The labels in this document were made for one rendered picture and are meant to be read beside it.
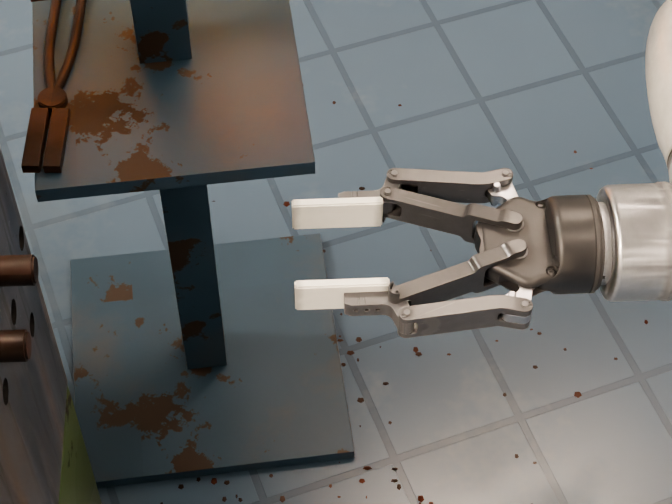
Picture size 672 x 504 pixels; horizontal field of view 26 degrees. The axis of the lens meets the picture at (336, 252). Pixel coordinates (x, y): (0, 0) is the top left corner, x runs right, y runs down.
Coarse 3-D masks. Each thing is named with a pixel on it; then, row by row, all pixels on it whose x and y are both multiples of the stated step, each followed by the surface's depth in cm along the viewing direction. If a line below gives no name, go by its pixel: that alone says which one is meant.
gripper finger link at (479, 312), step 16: (432, 304) 106; (448, 304) 106; (464, 304) 106; (480, 304) 106; (496, 304) 106; (512, 304) 106; (528, 304) 106; (400, 320) 106; (416, 320) 105; (432, 320) 106; (448, 320) 106; (464, 320) 106; (480, 320) 107; (496, 320) 107; (400, 336) 107; (416, 336) 107
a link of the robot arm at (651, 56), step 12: (660, 12) 121; (660, 24) 120; (648, 36) 122; (660, 36) 119; (648, 48) 121; (660, 48) 118; (648, 60) 120; (660, 60) 118; (648, 72) 120; (660, 72) 117; (648, 84) 120; (660, 84) 117; (648, 96) 120; (660, 96) 117; (660, 108) 117; (660, 120) 116; (660, 132) 117; (660, 144) 118
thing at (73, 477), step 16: (64, 432) 162; (80, 432) 173; (64, 448) 161; (80, 448) 172; (64, 464) 160; (80, 464) 172; (64, 480) 160; (80, 480) 171; (64, 496) 160; (80, 496) 171; (96, 496) 184
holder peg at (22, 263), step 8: (0, 256) 125; (8, 256) 125; (16, 256) 124; (24, 256) 124; (32, 256) 125; (0, 264) 124; (8, 264) 124; (16, 264) 124; (24, 264) 124; (32, 264) 124; (0, 272) 124; (8, 272) 124; (16, 272) 124; (24, 272) 124; (32, 272) 124; (0, 280) 124; (8, 280) 124; (16, 280) 124; (24, 280) 124; (32, 280) 124
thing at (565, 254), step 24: (528, 216) 111; (552, 216) 108; (576, 216) 108; (600, 216) 108; (480, 240) 110; (504, 240) 110; (528, 240) 110; (552, 240) 108; (576, 240) 107; (600, 240) 107; (504, 264) 108; (528, 264) 108; (552, 264) 108; (576, 264) 107; (600, 264) 107; (528, 288) 108; (552, 288) 109; (576, 288) 109
